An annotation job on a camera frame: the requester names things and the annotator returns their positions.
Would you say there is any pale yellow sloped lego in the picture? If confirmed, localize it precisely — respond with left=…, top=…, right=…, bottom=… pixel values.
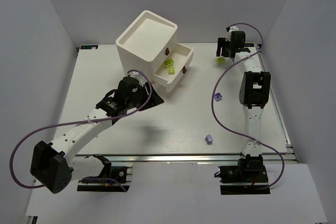
left=164, top=59, right=174, bottom=68

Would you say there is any yellow-green lego brick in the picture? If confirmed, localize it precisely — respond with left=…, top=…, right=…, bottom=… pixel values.
left=215, top=57, right=226, bottom=65

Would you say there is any light purple lego brick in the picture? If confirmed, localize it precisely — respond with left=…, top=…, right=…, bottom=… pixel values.
left=205, top=134, right=213, bottom=145

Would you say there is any green yellow lego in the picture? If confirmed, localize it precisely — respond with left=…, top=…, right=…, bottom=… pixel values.
left=167, top=66, right=175, bottom=74

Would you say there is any blue label sticker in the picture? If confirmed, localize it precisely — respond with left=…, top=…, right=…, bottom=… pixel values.
left=244, top=42, right=255, bottom=47
left=80, top=45, right=98, bottom=50

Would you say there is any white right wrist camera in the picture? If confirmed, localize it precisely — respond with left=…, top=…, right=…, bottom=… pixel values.
left=226, top=26, right=239, bottom=33

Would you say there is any blue label sticker right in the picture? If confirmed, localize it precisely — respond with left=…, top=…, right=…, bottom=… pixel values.
left=244, top=42, right=255, bottom=47

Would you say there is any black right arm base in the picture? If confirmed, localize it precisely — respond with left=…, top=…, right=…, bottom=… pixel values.
left=214, top=154, right=270, bottom=195

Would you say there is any aluminium front rail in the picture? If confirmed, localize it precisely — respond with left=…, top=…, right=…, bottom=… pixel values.
left=73, top=152, right=297, bottom=163

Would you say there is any purple lego brick hollow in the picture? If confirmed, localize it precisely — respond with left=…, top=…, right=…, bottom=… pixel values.
left=214, top=93, right=223, bottom=102

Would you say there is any blue label sticker left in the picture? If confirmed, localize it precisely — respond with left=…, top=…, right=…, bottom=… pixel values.
left=80, top=45, right=98, bottom=50

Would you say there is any white drawer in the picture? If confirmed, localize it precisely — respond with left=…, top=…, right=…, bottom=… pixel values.
left=153, top=43, right=194, bottom=92

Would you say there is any white drawer cabinet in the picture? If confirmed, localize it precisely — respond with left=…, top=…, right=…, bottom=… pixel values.
left=115, top=10, right=178, bottom=82

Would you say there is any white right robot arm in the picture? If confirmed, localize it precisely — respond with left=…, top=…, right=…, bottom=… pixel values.
left=216, top=26, right=271, bottom=157

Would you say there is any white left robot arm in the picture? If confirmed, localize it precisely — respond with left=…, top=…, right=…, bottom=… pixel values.
left=30, top=74, right=164, bottom=194

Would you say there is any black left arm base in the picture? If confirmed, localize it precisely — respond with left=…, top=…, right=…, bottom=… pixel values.
left=75, top=154, right=132, bottom=193

